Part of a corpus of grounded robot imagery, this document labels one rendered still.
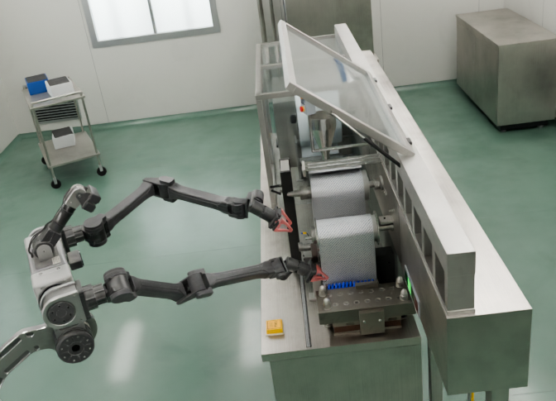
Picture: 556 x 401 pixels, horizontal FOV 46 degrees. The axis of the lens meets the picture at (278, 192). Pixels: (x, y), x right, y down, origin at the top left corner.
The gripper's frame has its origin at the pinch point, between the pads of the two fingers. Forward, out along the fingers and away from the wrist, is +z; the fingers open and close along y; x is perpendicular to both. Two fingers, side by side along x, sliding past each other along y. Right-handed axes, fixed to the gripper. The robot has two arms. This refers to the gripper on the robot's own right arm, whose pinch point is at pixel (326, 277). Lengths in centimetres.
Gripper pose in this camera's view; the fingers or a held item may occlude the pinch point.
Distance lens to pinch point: 286.4
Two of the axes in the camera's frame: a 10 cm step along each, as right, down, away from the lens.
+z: 9.1, 3.5, 2.0
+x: 4.0, -8.3, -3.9
